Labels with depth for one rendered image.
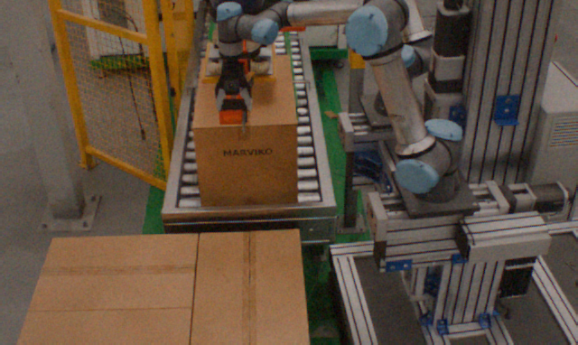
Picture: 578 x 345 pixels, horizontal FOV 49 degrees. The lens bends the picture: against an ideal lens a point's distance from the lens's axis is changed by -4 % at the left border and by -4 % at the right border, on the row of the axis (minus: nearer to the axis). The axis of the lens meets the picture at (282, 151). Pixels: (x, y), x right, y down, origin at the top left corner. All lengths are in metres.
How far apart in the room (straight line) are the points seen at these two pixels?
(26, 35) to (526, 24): 2.16
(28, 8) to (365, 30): 1.84
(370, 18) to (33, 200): 2.71
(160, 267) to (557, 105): 1.52
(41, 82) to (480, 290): 2.18
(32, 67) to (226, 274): 1.41
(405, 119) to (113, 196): 2.38
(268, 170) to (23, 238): 1.59
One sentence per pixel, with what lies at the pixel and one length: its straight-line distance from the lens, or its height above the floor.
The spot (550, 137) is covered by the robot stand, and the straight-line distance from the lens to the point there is 2.24.
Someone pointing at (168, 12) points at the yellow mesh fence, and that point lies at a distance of 3.59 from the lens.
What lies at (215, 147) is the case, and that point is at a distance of 2.58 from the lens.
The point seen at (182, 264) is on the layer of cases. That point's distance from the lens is 2.54.
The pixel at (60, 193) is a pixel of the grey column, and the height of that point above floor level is 0.19.
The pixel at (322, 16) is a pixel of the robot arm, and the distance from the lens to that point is 1.94.
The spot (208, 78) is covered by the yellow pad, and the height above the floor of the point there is 1.08.
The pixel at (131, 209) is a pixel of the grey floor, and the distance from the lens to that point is 3.73.
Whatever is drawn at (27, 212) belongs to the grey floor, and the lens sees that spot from 3.89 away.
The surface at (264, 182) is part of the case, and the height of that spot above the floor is 0.68.
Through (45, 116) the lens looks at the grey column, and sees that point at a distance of 3.38.
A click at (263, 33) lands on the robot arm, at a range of 1.92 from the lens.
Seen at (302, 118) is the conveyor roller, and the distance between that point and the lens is 3.32.
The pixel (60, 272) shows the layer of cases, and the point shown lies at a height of 0.54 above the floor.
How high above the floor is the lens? 2.28
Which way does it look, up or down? 34 degrees down
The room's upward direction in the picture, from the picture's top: 1 degrees counter-clockwise
